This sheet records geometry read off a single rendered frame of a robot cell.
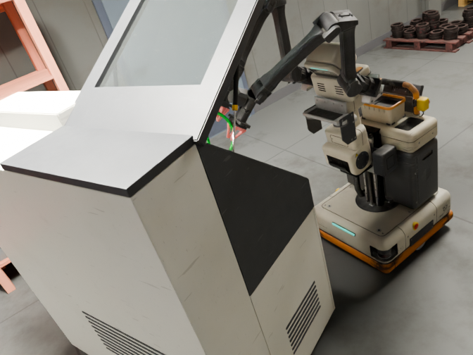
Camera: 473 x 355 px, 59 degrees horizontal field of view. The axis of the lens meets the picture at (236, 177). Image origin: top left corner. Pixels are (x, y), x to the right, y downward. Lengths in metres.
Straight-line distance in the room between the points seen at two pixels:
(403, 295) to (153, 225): 1.77
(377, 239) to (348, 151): 0.55
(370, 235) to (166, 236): 1.59
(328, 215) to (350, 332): 0.74
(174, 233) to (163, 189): 0.14
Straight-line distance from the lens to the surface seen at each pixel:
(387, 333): 2.47
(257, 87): 1.78
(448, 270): 2.77
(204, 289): 1.41
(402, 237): 2.61
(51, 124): 1.87
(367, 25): 6.38
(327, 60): 2.11
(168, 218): 1.21
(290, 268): 1.89
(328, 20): 1.73
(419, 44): 6.10
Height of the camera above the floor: 1.99
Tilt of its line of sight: 30 degrees down
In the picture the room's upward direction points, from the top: 17 degrees counter-clockwise
